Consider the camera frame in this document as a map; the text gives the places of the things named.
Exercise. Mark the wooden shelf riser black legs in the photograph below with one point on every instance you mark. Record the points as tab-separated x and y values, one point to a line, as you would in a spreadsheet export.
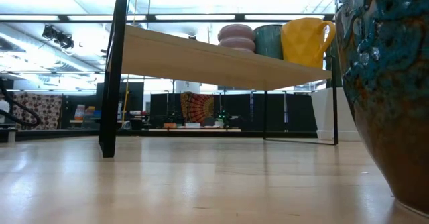
201	63

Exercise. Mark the teal mug white interior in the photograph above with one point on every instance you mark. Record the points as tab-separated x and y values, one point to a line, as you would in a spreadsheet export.
268	41

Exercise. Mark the white orange plastic jar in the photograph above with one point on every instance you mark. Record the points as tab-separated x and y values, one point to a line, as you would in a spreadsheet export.
79	112

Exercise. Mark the orange mandala tapestry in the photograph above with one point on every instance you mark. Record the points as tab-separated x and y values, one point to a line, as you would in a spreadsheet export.
197	108

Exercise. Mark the dark teal brown glazed mug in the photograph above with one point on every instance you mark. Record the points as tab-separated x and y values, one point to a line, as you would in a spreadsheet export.
385	83

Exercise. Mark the wooden background workbench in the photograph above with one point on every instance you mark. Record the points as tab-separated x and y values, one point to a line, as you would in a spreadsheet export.
201	129

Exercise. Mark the yellow faceted mug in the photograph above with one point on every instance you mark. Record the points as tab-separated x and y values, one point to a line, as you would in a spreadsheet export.
301	43

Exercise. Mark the black background cabinet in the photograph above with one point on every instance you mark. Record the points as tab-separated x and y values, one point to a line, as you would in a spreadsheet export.
135	100

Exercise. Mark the black partition panels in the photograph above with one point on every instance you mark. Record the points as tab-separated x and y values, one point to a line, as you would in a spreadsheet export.
241	113

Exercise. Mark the purple ribbed mug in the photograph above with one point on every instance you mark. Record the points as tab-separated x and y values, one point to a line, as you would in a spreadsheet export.
236	33

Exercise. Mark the brown patterned cloth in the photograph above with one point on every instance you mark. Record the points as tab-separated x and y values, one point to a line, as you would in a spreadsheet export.
43	110

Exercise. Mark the black overhead crossbar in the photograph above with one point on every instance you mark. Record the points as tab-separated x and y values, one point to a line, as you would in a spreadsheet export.
151	17

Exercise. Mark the black ceiling spotlight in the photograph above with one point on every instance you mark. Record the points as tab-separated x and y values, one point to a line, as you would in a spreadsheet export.
62	39

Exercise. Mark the black metal table frame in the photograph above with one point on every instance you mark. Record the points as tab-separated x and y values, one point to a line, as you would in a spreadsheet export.
134	134

